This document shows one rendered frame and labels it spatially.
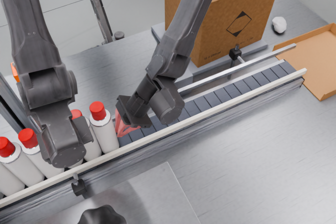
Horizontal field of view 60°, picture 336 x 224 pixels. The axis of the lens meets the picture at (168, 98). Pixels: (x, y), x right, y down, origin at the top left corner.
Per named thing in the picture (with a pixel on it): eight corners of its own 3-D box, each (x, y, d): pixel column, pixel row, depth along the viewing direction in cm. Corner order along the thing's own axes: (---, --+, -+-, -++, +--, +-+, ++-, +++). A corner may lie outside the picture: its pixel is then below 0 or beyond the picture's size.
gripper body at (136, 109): (129, 129, 71) (144, 108, 68) (114, 99, 77) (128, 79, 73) (149, 129, 76) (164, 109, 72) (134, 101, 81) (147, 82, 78)
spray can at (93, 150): (86, 166, 80) (65, 128, 63) (81, 150, 82) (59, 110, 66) (104, 158, 81) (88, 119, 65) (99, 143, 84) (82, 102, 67)
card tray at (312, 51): (320, 101, 99) (325, 94, 96) (271, 52, 113) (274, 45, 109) (381, 71, 107) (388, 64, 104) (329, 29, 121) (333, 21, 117)
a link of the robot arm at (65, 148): (69, 64, 49) (14, 78, 45) (96, 113, 43) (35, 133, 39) (74, 109, 58) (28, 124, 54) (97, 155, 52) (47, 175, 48)
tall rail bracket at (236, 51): (234, 91, 101) (244, 58, 88) (222, 77, 105) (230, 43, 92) (242, 88, 102) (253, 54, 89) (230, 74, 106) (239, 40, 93)
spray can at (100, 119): (104, 158, 81) (88, 119, 65) (99, 143, 84) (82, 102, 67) (122, 151, 82) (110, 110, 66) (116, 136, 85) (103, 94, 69)
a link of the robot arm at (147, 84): (161, 70, 74) (144, 67, 69) (174, 89, 70) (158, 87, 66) (147, 90, 77) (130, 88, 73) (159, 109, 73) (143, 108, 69)
